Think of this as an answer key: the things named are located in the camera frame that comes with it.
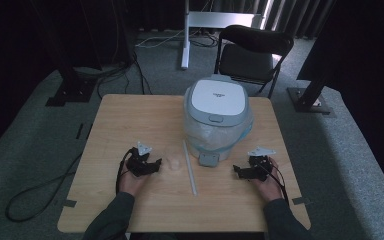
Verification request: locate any person's left hand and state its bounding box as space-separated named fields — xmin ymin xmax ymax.
xmin=117 ymin=162 xmax=150 ymax=198

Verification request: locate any bundle of black cables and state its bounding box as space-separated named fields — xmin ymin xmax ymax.
xmin=94 ymin=49 xmax=154 ymax=100

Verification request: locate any black metal stand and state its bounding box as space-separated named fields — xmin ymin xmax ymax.
xmin=44 ymin=49 xmax=98 ymax=108
xmin=286 ymin=64 xmax=335 ymax=116

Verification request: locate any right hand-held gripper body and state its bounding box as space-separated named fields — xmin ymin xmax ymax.
xmin=243 ymin=146 xmax=278 ymax=183

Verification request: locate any black folding chair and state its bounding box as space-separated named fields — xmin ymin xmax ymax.
xmin=213 ymin=24 xmax=295 ymax=100

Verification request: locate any left hand-held gripper cable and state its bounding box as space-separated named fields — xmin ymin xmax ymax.
xmin=114 ymin=147 xmax=138 ymax=195

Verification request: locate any right hand-held gripper cable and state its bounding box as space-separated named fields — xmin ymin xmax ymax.
xmin=262 ymin=162 xmax=291 ymax=207

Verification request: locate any person's right hand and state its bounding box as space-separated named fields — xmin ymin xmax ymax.
xmin=251 ymin=157 xmax=285 ymax=204

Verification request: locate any black cable on floor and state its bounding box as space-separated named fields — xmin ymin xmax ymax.
xmin=5 ymin=151 xmax=85 ymax=223

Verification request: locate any clear plastic bin liner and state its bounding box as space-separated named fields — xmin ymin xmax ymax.
xmin=183 ymin=112 xmax=255 ymax=155

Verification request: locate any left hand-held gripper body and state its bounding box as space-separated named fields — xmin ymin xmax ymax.
xmin=125 ymin=141 xmax=157 ymax=178

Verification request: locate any grey tape piece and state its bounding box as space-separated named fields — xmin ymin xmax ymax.
xmin=61 ymin=198 xmax=78 ymax=209
xmin=291 ymin=196 xmax=313 ymax=206

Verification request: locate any hand-held gripper cable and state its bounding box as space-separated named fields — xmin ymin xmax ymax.
xmin=114 ymin=147 xmax=138 ymax=195
xmin=262 ymin=162 xmax=291 ymax=207

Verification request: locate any grey curtain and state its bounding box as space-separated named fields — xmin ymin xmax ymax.
xmin=209 ymin=0 xmax=335 ymax=40

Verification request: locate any white metal desk frame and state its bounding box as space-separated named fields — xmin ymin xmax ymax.
xmin=180 ymin=0 xmax=275 ymax=71

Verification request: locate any white cable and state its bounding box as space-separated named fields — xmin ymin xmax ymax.
xmin=134 ymin=29 xmax=186 ymax=48

